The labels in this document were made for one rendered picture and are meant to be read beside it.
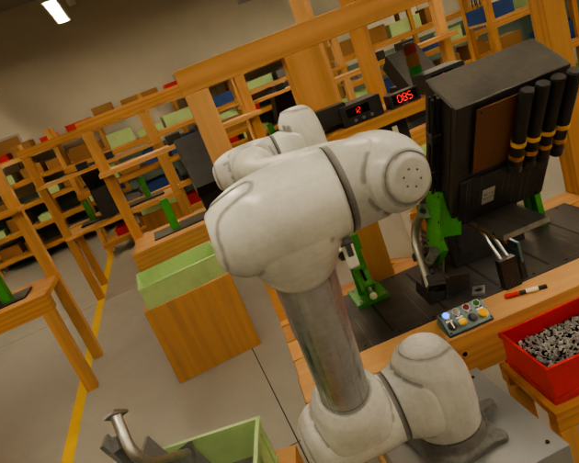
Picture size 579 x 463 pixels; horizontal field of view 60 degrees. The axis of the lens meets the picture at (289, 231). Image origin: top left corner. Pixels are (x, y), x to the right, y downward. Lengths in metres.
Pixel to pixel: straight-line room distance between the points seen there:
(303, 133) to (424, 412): 0.67
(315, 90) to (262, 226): 1.34
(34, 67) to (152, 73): 2.26
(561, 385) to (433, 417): 0.46
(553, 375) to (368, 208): 0.92
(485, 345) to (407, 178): 1.12
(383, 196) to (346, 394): 0.46
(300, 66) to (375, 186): 1.33
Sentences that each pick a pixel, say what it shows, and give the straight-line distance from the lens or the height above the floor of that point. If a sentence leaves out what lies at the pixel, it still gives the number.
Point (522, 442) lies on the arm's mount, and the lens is 1.29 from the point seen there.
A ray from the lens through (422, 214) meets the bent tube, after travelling 1.82.
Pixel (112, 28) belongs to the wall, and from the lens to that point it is 11.64.
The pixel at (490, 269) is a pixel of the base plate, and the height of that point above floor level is 0.90.
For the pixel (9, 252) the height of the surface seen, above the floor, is 0.39.
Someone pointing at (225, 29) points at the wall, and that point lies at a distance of 11.80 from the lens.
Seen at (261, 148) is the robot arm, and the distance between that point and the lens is 1.19.
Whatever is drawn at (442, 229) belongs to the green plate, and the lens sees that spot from 1.77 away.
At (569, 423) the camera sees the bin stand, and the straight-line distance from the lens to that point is 1.56.
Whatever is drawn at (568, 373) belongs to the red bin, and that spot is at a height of 0.88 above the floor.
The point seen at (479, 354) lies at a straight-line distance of 1.72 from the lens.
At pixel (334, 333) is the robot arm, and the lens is 0.85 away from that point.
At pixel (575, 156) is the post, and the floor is 1.05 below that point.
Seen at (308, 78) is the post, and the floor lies 1.75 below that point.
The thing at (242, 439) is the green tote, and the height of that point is 0.91.
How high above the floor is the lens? 1.83
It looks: 17 degrees down
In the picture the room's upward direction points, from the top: 21 degrees counter-clockwise
